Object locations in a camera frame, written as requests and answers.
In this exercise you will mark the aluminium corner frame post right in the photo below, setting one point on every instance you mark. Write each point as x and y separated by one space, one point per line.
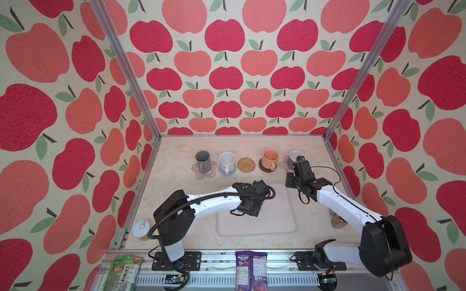
374 54

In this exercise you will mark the aluminium front rail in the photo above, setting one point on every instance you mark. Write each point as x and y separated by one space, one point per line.
218 273

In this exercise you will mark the translucent white tray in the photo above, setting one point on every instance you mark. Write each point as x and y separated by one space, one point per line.
275 217

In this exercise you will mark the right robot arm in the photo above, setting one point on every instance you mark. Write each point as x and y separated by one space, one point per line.
383 247

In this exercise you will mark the purple snack bag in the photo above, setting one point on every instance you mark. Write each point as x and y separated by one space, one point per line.
251 271

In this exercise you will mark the round grey felt coaster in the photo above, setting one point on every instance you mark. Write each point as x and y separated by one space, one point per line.
227 170

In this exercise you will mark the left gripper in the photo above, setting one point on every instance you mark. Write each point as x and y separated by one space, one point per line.
255 213

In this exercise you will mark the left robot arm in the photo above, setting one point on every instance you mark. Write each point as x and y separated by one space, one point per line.
176 215

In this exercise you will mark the grey mug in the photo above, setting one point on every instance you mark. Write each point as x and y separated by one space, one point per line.
203 162

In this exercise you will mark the green snack bag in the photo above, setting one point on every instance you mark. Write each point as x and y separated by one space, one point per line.
123 272

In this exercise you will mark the brown spice jar front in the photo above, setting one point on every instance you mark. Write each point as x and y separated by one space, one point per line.
337 222

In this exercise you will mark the round woven rattan coaster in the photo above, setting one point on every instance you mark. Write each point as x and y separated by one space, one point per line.
246 165

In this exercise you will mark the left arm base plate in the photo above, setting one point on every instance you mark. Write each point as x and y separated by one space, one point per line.
190 262

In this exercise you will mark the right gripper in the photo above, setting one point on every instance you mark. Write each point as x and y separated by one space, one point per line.
289 178

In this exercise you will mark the peach orange mug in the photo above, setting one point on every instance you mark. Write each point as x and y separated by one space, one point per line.
270 159

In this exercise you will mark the white lilac handled mug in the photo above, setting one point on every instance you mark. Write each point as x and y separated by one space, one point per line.
293 157

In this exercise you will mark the round brown wooden coaster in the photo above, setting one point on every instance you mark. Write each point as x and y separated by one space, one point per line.
264 169

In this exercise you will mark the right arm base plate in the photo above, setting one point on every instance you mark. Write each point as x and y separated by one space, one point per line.
316 261

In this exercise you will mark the yellow tin can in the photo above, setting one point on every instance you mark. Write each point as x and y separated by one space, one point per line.
141 229

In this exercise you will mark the aluminium corner frame post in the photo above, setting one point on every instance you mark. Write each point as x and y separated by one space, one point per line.
374 54
109 30

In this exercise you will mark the aluminium corner frame post left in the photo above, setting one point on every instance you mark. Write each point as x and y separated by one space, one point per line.
109 30

